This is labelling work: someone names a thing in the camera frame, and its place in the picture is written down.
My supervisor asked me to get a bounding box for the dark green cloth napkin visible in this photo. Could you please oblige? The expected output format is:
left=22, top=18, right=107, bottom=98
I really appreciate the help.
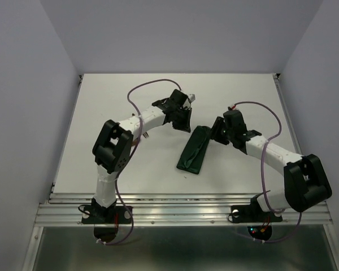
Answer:
left=176, top=126, right=211, bottom=174

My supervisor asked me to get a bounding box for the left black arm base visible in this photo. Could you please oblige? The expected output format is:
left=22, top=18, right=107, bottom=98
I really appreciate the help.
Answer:
left=78, top=202, right=132, bottom=225

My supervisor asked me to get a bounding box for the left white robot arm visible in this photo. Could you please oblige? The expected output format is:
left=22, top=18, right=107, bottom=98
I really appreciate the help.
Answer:
left=92, top=90, right=195, bottom=222

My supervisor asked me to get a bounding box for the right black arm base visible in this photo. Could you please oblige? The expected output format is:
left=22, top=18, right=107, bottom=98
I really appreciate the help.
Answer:
left=227, top=194, right=283, bottom=224

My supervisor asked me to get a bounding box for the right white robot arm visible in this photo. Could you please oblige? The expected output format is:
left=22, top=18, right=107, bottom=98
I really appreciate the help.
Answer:
left=211, top=110, right=332, bottom=220

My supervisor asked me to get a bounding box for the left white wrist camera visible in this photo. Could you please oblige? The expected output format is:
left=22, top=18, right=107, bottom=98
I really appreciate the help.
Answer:
left=188, top=94, right=195, bottom=103

